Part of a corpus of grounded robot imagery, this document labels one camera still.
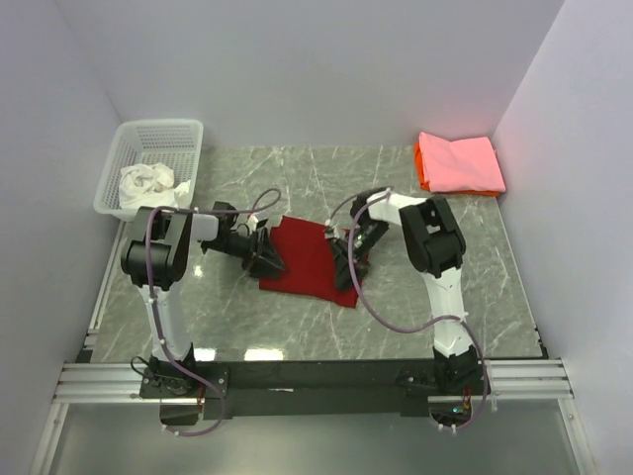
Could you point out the red t shirt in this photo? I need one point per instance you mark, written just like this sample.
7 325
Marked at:
310 268

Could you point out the white crumpled t shirt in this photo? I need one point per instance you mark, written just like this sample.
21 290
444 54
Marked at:
154 185

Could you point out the aluminium frame rail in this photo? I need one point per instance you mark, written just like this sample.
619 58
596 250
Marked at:
527 423

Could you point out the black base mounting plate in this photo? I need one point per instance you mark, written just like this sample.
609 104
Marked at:
310 387

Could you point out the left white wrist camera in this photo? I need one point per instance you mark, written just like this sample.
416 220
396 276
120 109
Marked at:
256 221

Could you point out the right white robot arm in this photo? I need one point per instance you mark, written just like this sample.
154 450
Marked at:
435 248

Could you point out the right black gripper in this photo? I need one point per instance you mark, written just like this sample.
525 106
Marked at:
341 256

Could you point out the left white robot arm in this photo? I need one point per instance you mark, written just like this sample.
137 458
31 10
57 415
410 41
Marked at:
156 259

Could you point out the white plastic basket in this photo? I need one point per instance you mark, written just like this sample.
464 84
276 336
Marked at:
150 163

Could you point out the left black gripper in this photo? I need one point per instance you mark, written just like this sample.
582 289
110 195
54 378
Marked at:
260 256

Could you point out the pink folded t shirt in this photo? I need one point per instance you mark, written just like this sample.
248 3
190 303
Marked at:
468 164

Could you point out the orange folded t shirt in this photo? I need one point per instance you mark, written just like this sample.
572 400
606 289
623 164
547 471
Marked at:
424 184

